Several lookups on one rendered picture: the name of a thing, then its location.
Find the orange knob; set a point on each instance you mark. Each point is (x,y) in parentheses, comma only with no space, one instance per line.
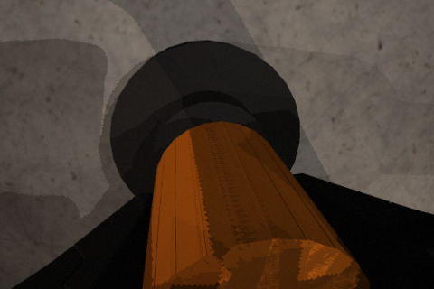
(227,213)

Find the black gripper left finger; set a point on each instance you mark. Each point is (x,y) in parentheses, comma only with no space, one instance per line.
(111,256)

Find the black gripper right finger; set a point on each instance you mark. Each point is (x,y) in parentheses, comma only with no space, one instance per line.
(393,244)

